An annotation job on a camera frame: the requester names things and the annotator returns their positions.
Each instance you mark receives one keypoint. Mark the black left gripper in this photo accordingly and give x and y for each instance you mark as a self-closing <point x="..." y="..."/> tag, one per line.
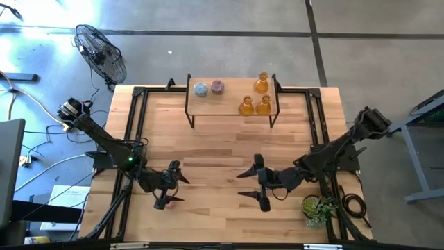
<point x="166" y="182"/>

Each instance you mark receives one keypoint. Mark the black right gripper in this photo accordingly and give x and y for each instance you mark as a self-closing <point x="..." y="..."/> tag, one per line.
<point x="274" y="177"/>

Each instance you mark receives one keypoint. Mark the amber glass candlestick holder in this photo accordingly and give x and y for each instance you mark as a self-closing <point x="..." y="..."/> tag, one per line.
<point x="246" y="107"/>
<point x="261" y="85"/>
<point x="263" y="106"/>

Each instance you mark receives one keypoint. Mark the blue candle tin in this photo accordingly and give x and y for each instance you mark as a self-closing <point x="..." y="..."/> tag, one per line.
<point x="200" y="89"/>

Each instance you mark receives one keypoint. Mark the patterned ceramic bowl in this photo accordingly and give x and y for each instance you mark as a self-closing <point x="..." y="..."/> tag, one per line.
<point x="217" y="87"/>

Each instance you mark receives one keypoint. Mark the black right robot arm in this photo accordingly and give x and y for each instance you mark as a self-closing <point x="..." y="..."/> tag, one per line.
<point x="333" y="156"/>

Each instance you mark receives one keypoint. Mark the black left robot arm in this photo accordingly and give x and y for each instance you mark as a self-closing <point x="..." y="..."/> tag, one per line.
<point x="104" y="142"/>

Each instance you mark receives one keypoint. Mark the green potted succulent plant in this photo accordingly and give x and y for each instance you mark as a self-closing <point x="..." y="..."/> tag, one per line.
<point x="317" y="210"/>

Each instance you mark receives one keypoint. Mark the wooden shelf black metal legs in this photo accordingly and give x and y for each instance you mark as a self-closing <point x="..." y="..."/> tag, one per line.
<point x="225" y="104"/>

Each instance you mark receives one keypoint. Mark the white paper sheet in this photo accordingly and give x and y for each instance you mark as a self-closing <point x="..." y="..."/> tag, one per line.
<point x="69" y="198"/>

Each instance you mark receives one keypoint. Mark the black desk foot beam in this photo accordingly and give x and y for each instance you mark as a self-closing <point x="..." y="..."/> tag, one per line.
<point x="41" y="212"/>

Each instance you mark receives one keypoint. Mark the yellow object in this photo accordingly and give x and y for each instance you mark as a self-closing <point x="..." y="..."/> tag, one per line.
<point x="36" y="239"/>

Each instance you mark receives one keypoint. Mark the black floor fan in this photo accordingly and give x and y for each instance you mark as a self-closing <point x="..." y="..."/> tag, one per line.
<point x="100" y="55"/>

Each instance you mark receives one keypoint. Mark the small plug adapter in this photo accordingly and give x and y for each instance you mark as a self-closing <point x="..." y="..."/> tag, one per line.
<point x="26" y="160"/>

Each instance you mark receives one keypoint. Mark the grey metal stand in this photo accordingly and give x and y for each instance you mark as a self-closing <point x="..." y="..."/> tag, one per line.
<point x="415" y="156"/>

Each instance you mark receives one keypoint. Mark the black floor bar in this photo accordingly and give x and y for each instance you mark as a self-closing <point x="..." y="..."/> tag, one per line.
<point x="17" y="77"/>

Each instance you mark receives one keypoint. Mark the silver frame bracket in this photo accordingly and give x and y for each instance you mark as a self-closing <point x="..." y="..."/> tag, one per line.
<point x="130" y="246"/>
<point x="322" y="247"/>

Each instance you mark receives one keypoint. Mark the black aluminium rig frame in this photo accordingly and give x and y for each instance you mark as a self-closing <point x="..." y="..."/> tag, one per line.
<point x="159" y="90"/>

